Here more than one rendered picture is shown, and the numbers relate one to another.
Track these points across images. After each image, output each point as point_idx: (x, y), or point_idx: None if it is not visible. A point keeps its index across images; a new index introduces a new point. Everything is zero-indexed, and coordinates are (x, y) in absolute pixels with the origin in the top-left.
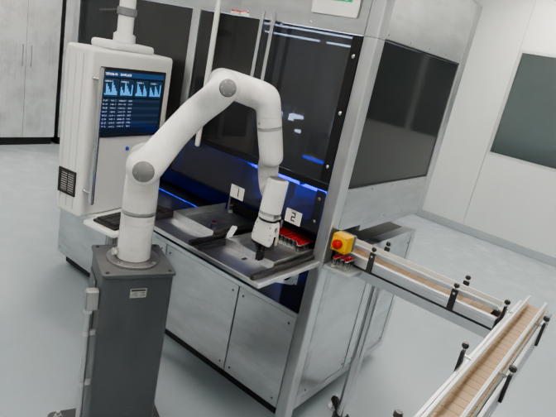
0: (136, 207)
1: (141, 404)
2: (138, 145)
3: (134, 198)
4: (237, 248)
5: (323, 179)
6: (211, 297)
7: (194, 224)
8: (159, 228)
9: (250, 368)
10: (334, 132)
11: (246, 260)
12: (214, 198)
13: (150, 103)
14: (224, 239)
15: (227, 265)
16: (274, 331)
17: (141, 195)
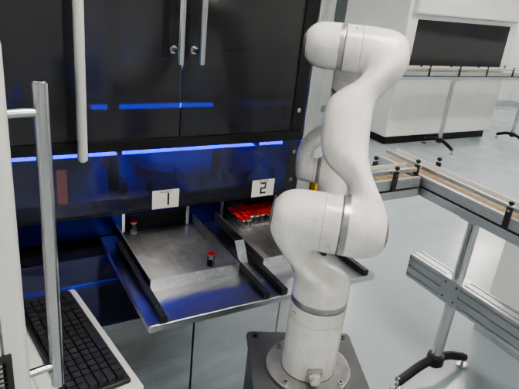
0: (349, 292)
1: None
2: (312, 201)
3: (344, 281)
4: (282, 261)
5: (295, 126)
6: (147, 357)
7: (200, 275)
8: (198, 316)
9: (228, 383)
10: (303, 66)
11: None
12: (88, 229)
13: None
14: (257, 262)
15: None
16: (255, 323)
17: (340, 271)
